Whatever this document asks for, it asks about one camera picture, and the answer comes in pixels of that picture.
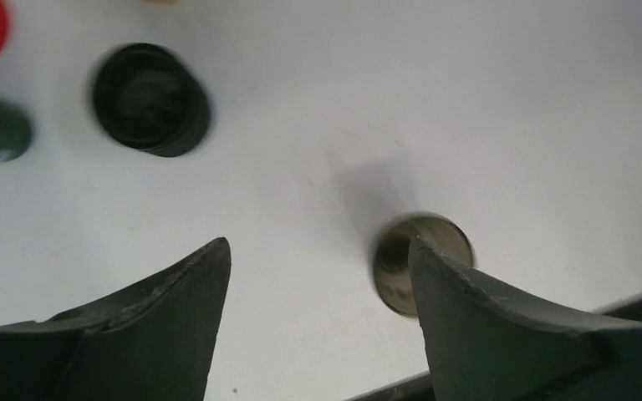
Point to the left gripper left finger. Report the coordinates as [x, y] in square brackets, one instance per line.
[152, 340]

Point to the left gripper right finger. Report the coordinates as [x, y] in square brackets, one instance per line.
[520, 343]

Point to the black paper coffee cup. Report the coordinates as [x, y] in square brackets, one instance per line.
[389, 255]

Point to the stack of black lids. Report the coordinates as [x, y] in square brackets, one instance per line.
[145, 98]

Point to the brown pulp cup carrier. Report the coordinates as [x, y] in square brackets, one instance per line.
[162, 1]

